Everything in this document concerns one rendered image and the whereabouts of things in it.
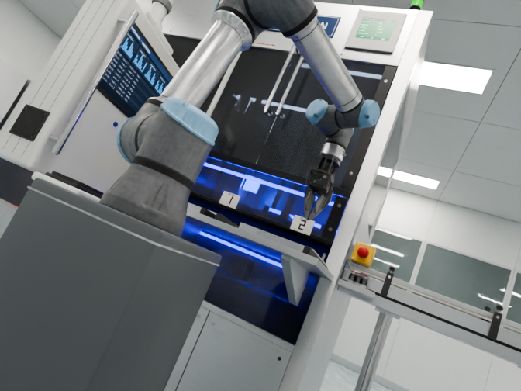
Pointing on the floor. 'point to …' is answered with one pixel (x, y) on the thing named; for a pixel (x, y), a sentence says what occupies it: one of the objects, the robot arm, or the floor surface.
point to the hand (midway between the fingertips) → (309, 216)
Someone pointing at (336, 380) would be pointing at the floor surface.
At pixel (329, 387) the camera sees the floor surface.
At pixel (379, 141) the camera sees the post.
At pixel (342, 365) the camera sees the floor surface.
